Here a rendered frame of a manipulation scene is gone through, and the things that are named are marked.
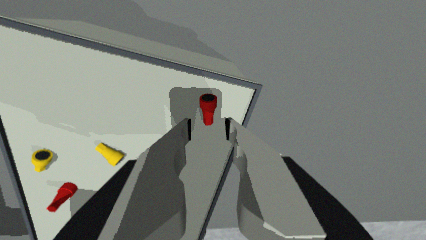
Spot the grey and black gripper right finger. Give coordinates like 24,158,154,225
225,117,374,240

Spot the red wire connector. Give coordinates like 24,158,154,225
199,94,217,125
47,182,78,212

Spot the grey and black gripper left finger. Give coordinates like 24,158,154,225
53,118,191,240

